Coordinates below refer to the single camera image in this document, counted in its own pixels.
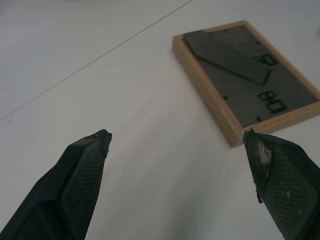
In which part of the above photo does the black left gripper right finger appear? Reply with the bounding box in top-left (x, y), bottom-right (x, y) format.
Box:
top-left (242, 127), bottom-right (320, 240)

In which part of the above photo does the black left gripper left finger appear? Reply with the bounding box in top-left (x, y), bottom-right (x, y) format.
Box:
top-left (0, 128), bottom-right (113, 240)

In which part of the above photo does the wooden framed dark puzzle tray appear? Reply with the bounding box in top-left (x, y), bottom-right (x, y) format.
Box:
top-left (172, 20), bottom-right (320, 149)

